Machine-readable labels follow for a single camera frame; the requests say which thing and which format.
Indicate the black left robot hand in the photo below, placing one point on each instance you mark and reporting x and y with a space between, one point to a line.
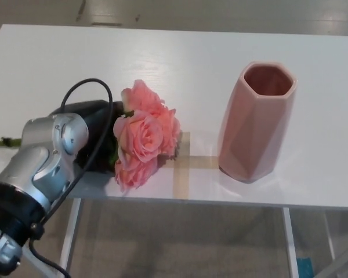
100 116

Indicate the pink artificial rose bouquet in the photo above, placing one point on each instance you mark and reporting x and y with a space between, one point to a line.
145 136

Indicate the pink faceted ceramic vase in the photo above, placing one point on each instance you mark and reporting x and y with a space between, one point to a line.
252 133

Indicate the white table leg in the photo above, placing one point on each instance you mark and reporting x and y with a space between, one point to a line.
331 234
290 246
69 240

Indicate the light blue metal stand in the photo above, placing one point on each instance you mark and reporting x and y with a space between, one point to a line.
46 265

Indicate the teal floor tape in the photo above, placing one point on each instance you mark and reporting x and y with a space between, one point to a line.
305 267

